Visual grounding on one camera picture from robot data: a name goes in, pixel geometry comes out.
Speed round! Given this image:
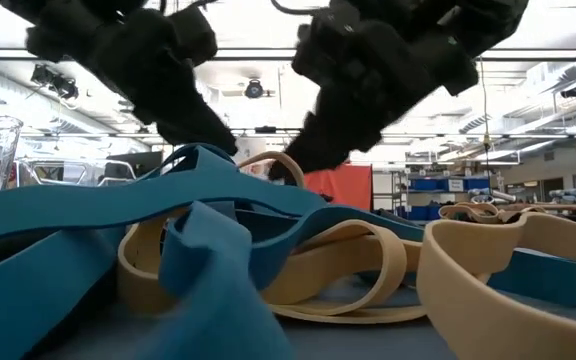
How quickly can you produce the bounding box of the black ceiling camera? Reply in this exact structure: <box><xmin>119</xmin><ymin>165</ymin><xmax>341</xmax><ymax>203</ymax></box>
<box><xmin>244</xmin><ymin>78</ymin><xmax>265</xmax><ymax>100</ymax></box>

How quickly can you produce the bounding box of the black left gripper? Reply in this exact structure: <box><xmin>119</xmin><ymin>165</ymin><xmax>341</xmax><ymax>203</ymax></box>
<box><xmin>25</xmin><ymin>5</ymin><xmax>239</xmax><ymax>156</ymax></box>

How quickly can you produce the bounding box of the orange fabric panel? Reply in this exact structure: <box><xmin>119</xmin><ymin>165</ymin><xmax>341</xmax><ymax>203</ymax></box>
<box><xmin>303</xmin><ymin>163</ymin><xmax>373</xmax><ymax>212</ymax></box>

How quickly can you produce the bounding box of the yellow hanging cord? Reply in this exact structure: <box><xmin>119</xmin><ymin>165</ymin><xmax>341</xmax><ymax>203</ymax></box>
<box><xmin>477</xmin><ymin>57</ymin><xmax>493</xmax><ymax>169</ymax></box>

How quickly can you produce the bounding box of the black monitor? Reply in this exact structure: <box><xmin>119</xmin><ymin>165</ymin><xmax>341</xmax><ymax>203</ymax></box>
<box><xmin>105</xmin><ymin>151</ymin><xmax>164</xmax><ymax>180</ymax></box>

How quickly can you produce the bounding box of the black ceiling-mounted device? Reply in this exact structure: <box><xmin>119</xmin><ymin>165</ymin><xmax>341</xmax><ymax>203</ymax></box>
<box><xmin>30</xmin><ymin>63</ymin><xmax>80</xmax><ymax>101</ymax></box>

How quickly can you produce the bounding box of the thin black frame beam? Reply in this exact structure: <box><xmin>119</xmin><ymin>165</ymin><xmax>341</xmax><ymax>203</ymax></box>
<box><xmin>20</xmin><ymin>130</ymin><xmax>576</xmax><ymax>140</ymax></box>

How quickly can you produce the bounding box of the black overhead frame beam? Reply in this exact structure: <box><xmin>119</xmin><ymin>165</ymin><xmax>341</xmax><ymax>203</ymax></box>
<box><xmin>0</xmin><ymin>47</ymin><xmax>576</xmax><ymax>63</ymax></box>

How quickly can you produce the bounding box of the teal rubber band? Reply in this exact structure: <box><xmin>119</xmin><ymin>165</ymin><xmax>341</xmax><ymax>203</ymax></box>
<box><xmin>0</xmin><ymin>143</ymin><xmax>329</xmax><ymax>249</ymax></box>
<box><xmin>0</xmin><ymin>199</ymin><xmax>297</xmax><ymax>360</ymax></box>
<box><xmin>486</xmin><ymin>248</ymin><xmax>576</xmax><ymax>309</ymax></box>
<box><xmin>247</xmin><ymin>203</ymin><xmax>425</xmax><ymax>291</ymax></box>

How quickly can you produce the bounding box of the shelf with blue bins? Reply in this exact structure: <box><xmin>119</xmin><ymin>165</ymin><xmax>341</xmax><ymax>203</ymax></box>
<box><xmin>392</xmin><ymin>172</ymin><xmax>493</xmax><ymax>222</ymax></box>

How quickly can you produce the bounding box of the wooden workbench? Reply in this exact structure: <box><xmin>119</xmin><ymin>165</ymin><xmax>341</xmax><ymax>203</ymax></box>
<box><xmin>495</xmin><ymin>202</ymin><xmax>576</xmax><ymax>212</ymax></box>

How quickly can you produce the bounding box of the blue table mat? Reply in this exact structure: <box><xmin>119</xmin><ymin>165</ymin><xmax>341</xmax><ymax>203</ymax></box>
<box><xmin>32</xmin><ymin>259</ymin><xmax>576</xmax><ymax>360</ymax></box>

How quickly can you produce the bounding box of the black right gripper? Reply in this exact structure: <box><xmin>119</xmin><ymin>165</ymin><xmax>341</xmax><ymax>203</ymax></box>
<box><xmin>267</xmin><ymin>0</ymin><xmax>479</xmax><ymax>182</ymax></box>

